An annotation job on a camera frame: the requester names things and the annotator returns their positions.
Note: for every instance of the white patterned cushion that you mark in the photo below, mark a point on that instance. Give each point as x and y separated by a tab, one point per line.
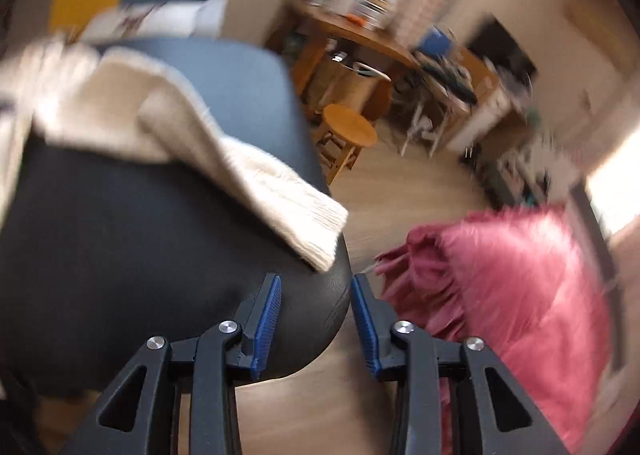
155	17

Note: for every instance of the wicker basket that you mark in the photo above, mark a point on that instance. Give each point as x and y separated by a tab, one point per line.
362	82

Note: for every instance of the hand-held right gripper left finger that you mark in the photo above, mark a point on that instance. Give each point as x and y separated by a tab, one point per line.
265	325

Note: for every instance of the pink satin ruffled pillow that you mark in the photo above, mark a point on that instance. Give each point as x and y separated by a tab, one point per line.
510	295

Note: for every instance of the cream knitted sweater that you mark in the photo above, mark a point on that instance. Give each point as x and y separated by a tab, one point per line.
165	105

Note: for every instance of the black television screen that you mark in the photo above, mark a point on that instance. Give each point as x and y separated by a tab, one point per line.
500	47

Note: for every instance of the dark leather sofa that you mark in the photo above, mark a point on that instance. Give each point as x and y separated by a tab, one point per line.
150	235

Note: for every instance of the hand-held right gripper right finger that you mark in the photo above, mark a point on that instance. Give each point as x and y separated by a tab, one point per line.
364	325

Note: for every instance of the round wooden stool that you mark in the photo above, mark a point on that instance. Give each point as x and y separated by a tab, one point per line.
347	130

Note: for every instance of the round wooden table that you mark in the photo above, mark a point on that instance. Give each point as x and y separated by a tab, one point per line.
350	35

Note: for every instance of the wooden side cabinet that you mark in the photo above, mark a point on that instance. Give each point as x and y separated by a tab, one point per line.
475	95

